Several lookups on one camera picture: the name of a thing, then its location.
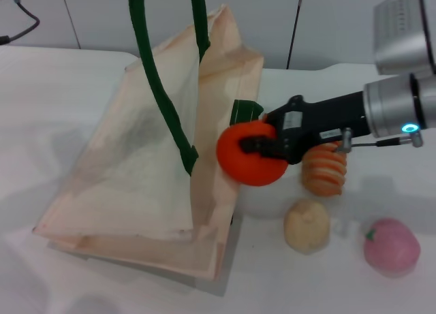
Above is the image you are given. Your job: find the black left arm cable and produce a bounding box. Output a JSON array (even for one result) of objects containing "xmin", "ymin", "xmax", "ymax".
[{"xmin": 0, "ymin": 0, "xmax": 40, "ymax": 44}]

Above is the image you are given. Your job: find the pink toy peach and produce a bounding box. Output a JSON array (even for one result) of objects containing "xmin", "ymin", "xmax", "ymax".
[{"xmin": 362, "ymin": 217, "xmax": 421, "ymax": 279}]

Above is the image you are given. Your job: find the beige toy potato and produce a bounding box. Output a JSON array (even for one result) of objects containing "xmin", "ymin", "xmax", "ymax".
[{"xmin": 283, "ymin": 198, "xmax": 330, "ymax": 255}]

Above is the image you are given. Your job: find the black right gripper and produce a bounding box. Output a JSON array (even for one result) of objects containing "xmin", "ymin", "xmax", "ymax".
[{"xmin": 239, "ymin": 90, "xmax": 371, "ymax": 166}]

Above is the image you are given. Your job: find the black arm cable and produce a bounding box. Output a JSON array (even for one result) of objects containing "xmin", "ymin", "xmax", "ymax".
[
  {"xmin": 335, "ymin": 126, "xmax": 425, "ymax": 155},
  {"xmin": 0, "ymin": 0, "xmax": 40, "ymax": 44}
]

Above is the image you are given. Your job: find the orange toy fruit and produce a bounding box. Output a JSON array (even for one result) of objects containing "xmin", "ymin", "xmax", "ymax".
[{"xmin": 216, "ymin": 120, "xmax": 288, "ymax": 187}]

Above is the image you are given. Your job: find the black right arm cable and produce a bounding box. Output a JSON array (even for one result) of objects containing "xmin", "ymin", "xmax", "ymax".
[{"xmin": 335, "ymin": 126, "xmax": 425, "ymax": 155}]

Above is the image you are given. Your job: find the white handbag with green handles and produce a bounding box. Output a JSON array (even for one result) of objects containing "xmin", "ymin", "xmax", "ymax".
[{"xmin": 32, "ymin": 0, "xmax": 265, "ymax": 283}]

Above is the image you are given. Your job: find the orange striped spiral bread toy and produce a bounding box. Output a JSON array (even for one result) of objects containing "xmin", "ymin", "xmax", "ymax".
[{"xmin": 302, "ymin": 140, "xmax": 347, "ymax": 197}]

